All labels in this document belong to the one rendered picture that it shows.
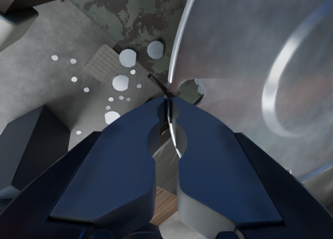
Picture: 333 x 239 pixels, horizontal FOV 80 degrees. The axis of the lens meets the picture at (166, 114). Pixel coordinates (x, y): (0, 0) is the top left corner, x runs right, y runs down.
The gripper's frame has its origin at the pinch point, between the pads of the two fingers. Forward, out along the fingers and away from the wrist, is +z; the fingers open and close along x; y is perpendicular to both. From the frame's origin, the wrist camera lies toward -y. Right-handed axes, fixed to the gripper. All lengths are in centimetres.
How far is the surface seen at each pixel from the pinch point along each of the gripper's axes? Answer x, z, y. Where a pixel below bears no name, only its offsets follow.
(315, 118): 13.7, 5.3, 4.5
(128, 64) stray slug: -5.2, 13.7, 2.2
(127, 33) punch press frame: -5.0, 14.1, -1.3
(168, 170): 0.0, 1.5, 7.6
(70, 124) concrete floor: -48, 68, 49
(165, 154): -0.2, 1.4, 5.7
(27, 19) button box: -18.5, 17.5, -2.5
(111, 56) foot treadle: -21, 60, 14
